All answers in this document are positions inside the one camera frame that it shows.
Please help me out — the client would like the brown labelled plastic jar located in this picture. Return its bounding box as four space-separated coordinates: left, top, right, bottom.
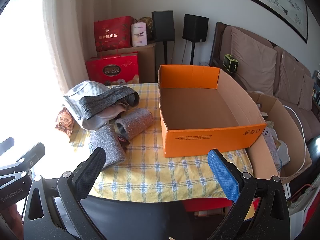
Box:
55 106 74 143

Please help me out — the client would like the chocolate bar wrapper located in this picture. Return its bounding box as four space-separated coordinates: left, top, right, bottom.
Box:
117 135 130 152

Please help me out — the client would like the light grey mesh garment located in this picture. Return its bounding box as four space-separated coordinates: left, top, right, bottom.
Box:
62 80 131 131

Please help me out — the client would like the dark grey knit garment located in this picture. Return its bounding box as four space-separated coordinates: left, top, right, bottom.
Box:
79 86 139 120

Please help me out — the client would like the open brown cardboard box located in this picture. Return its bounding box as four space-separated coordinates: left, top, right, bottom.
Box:
247 92 312 184

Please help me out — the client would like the grey folded sock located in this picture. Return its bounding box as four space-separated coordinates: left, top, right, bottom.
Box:
89 125 126 171

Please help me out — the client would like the grey rolled sock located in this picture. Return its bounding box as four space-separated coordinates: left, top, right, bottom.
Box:
116 108 153 140

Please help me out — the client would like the orange cardboard box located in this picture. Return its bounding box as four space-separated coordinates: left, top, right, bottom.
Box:
158 64 266 158

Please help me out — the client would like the brown sofa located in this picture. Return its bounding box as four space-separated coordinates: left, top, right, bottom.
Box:
209 22 319 141

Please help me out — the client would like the green small device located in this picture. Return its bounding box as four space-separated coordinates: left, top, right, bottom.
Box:
223 54 239 73

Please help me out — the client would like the red Ferrero gift bag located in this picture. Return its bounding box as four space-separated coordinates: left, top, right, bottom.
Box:
86 53 139 86

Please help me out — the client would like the red tea gift bag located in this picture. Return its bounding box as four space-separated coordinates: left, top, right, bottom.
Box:
94 16 134 52

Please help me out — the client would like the brown cardboard carton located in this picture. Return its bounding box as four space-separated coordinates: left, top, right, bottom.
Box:
98 43 156 83

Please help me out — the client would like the white curtain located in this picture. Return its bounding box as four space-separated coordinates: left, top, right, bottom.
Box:
43 0 111 92

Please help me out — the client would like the right black speaker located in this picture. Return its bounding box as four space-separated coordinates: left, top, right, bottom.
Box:
182 14 209 65

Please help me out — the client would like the black speaker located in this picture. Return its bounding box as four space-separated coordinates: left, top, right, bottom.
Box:
151 10 175 64
182 14 209 65

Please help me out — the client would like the left black speaker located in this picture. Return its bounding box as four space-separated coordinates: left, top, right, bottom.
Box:
151 10 175 64

